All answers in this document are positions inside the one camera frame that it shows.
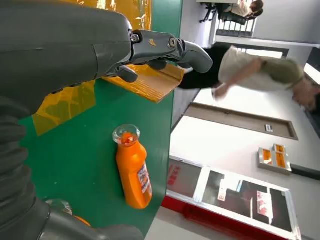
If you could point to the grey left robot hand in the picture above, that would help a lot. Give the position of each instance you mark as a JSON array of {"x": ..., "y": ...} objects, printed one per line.
[{"x": 55, "y": 49}]

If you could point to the orange bottle with clear cap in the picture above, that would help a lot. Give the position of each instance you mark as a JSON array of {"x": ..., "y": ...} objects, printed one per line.
[
  {"x": 60, "y": 207},
  {"x": 132, "y": 175}
]

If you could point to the brown door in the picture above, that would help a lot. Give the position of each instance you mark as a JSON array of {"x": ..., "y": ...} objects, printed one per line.
[{"x": 237, "y": 119}]

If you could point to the grey slatted rack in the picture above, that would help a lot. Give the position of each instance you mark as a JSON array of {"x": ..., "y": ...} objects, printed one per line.
[{"x": 235, "y": 28}]

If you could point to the small door plate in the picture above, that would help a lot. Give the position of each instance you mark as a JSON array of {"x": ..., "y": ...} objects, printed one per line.
[{"x": 269, "y": 128}]

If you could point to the black chair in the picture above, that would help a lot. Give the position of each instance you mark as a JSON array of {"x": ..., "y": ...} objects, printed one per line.
[{"x": 208, "y": 11}]

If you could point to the seated person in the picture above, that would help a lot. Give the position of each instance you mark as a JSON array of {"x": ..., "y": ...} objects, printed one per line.
[{"x": 250, "y": 8}]

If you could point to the yellow taped cardboard box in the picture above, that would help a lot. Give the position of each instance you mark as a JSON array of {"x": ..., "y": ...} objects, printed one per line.
[{"x": 149, "y": 86}]

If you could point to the green table mat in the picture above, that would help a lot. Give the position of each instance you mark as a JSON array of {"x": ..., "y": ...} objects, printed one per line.
[{"x": 87, "y": 159}]

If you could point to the red and white fire cabinet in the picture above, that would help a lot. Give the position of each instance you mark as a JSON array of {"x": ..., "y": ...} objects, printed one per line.
[{"x": 200, "y": 217}]

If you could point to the silver framed orange wall sign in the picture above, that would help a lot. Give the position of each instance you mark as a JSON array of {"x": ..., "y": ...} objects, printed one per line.
[{"x": 273, "y": 159}]

